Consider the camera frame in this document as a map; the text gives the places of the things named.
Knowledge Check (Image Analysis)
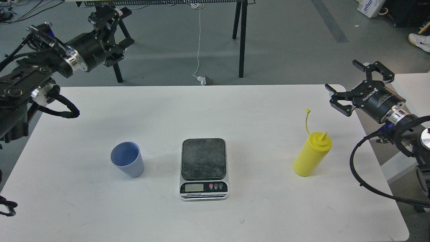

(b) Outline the white cardboard box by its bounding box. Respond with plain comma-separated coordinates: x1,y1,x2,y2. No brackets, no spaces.
357,0,388,18

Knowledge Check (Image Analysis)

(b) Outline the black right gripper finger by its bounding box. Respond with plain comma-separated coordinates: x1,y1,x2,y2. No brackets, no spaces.
353,60,395,84
325,84,357,117

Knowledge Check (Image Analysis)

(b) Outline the white sneaker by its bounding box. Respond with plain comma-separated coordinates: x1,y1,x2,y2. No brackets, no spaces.
408,33,430,53

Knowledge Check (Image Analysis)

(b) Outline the white hanging cable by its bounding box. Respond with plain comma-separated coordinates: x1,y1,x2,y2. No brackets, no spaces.
191,3,205,81

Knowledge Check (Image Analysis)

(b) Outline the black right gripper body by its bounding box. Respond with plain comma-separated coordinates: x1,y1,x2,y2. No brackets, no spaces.
352,81,405,123

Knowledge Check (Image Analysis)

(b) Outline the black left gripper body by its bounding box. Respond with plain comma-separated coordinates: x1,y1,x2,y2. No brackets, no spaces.
64,31,120,73

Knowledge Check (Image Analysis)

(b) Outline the digital kitchen scale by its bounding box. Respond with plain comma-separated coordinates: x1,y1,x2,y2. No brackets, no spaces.
179,138,230,201

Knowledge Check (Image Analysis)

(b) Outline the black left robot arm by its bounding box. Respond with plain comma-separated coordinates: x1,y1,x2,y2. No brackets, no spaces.
0,5,135,143

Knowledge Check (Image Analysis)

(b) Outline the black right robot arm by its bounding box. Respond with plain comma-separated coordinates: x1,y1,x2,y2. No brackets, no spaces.
325,60,429,211

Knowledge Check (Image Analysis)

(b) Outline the blue plastic cup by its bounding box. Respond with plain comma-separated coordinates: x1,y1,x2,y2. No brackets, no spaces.
110,142,145,178

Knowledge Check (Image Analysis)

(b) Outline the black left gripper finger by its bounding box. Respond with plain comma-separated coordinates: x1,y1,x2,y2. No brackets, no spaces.
104,23,135,67
88,7,132,33

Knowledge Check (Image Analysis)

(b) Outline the black-legged background table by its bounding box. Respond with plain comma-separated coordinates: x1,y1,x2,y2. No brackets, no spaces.
67,0,250,78

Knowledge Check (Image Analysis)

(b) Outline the white power adapter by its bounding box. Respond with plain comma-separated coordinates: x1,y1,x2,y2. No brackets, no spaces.
197,76,214,86

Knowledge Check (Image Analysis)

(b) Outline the floor cables bundle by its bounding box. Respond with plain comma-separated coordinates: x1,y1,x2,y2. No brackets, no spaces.
0,0,64,24

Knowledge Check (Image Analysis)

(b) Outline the yellow squeeze bottle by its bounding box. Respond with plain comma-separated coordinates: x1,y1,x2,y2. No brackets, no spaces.
292,108,332,177

